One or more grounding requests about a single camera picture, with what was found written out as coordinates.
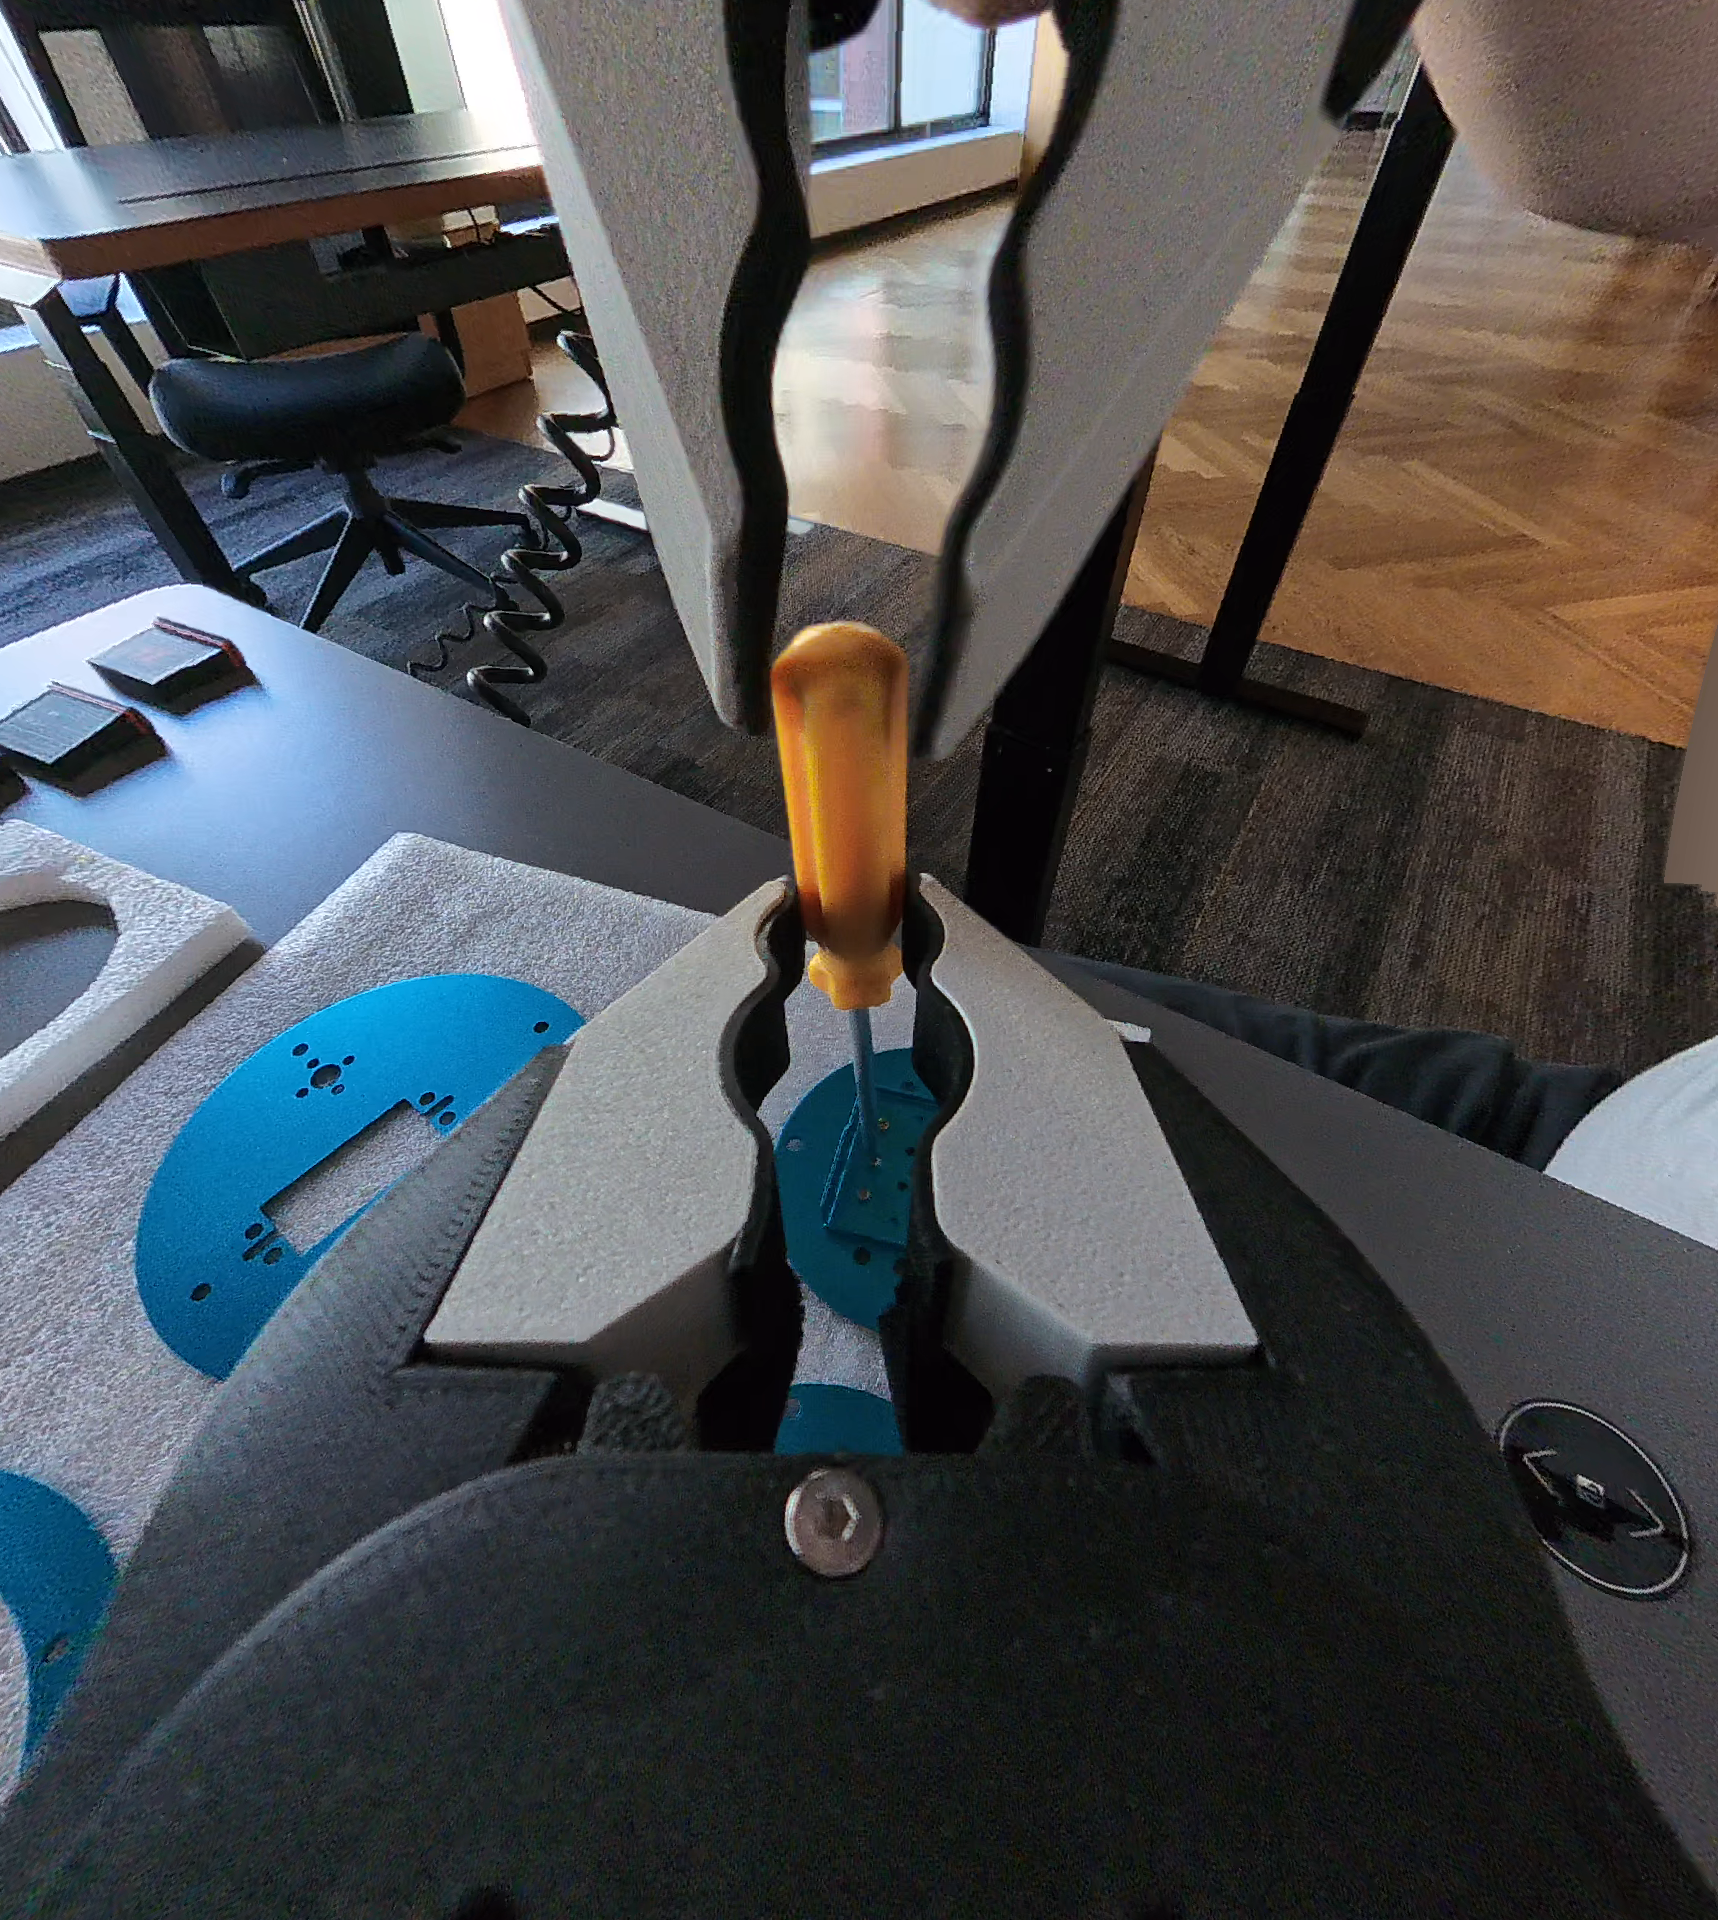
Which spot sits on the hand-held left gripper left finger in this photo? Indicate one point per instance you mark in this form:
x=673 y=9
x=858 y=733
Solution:
x=618 y=1201

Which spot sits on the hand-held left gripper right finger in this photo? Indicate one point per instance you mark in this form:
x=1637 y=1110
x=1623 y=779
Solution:
x=1085 y=1184

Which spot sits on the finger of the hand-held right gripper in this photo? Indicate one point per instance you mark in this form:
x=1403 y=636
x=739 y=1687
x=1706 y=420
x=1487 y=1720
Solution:
x=1174 y=180
x=649 y=225

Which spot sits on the blue square metal bracket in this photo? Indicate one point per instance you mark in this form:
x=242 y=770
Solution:
x=875 y=1192

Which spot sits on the small blue round plate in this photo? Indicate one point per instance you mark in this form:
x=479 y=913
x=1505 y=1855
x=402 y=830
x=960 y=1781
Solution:
x=837 y=1423
x=845 y=1291

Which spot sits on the black framed desk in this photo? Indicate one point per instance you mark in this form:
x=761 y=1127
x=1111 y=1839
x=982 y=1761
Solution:
x=1339 y=391

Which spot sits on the black desk leg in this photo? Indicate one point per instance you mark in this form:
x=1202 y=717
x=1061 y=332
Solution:
x=1025 y=824

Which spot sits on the long wooden edged desk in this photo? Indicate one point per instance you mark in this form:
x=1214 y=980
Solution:
x=199 y=189

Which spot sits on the round black desk control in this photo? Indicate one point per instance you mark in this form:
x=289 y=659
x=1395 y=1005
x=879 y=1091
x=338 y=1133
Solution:
x=1595 y=1501

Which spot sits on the brown cardboard box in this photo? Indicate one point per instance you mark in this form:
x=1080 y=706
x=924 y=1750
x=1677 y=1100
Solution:
x=493 y=339

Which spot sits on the office window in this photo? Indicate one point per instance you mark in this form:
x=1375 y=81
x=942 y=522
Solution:
x=919 y=69

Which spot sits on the white foam sheet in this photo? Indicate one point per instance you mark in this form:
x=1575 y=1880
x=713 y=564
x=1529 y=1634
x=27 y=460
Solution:
x=499 y=930

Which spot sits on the person's dark trousers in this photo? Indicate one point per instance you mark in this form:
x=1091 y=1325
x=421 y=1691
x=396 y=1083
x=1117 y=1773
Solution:
x=1398 y=1059

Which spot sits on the large blue oval plate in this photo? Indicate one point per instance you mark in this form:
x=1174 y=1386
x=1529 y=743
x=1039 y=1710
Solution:
x=244 y=1140

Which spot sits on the person's white shirt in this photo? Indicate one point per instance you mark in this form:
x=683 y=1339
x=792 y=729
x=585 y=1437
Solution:
x=1715 y=1154

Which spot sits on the white foam frame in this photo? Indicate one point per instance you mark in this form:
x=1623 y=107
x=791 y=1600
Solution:
x=168 y=930

